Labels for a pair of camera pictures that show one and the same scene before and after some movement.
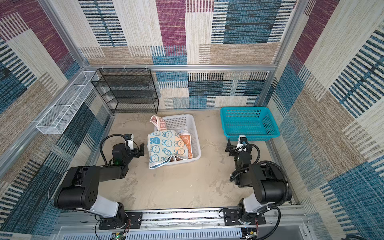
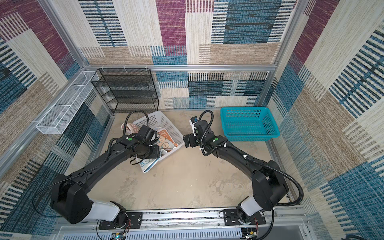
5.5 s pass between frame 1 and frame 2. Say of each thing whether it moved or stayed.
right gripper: moved
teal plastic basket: stayed
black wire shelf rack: stayed
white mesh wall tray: stayed
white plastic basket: moved
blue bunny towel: moved
